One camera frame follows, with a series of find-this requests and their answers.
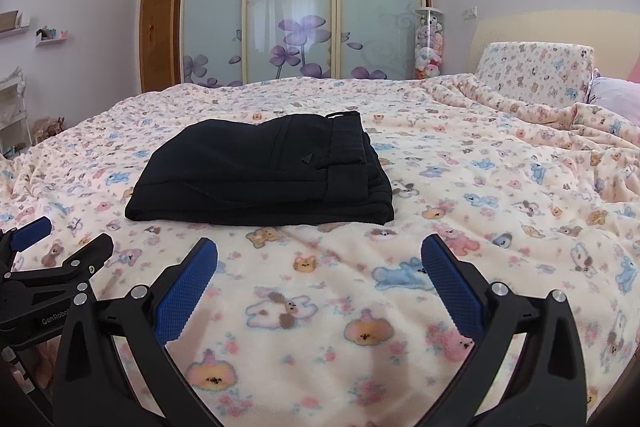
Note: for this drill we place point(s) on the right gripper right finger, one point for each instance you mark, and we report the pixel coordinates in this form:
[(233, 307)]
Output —
[(548, 383)]

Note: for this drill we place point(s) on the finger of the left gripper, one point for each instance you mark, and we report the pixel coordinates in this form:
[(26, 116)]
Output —
[(49, 283), (15, 241)]

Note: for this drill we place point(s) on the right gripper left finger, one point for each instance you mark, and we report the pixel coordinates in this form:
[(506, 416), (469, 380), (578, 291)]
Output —
[(91, 386)]

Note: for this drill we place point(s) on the black pants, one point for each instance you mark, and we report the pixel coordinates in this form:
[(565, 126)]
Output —
[(300, 169)]

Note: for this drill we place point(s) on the white rack shelf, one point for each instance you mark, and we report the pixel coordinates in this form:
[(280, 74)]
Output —
[(15, 132)]

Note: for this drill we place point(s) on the wooden door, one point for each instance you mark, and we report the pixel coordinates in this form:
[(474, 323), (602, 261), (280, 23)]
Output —
[(155, 45)]

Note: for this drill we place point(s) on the lilac pillow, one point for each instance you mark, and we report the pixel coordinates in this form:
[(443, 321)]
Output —
[(620, 96)]

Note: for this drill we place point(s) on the patterned pillow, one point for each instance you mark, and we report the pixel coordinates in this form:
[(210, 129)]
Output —
[(549, 73)]

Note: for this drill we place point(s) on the pink pillow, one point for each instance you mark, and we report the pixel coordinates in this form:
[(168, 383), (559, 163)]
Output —
[(634, 74)]

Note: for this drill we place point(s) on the cream headboard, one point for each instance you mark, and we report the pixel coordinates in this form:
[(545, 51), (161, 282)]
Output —
[(614, 35)]

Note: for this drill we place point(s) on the clear plush toy tube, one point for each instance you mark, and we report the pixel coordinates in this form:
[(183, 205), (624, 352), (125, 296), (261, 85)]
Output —
[(429, 43)]

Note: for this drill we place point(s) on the white wall shelf with trinkets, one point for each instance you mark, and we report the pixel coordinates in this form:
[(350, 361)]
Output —
[(46, 35)]

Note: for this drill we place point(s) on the white wall shelf with box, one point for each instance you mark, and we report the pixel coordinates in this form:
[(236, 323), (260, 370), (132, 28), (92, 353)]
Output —
[(13, 23)]

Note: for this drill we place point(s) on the white wall switch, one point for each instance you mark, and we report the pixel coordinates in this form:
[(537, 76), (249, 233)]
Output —
[(470, 13)]

